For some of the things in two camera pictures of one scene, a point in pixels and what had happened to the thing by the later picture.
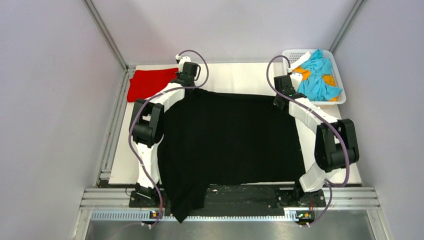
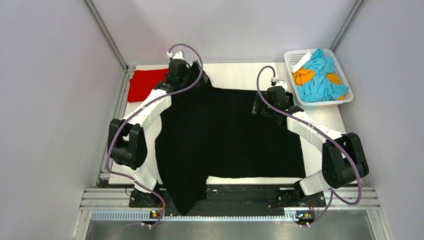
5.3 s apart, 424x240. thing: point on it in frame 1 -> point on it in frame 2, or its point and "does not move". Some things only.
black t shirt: [209, 137] does not move
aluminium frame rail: [105, 172] does not move
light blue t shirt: [314, 87] does not move
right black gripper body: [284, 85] -> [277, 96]
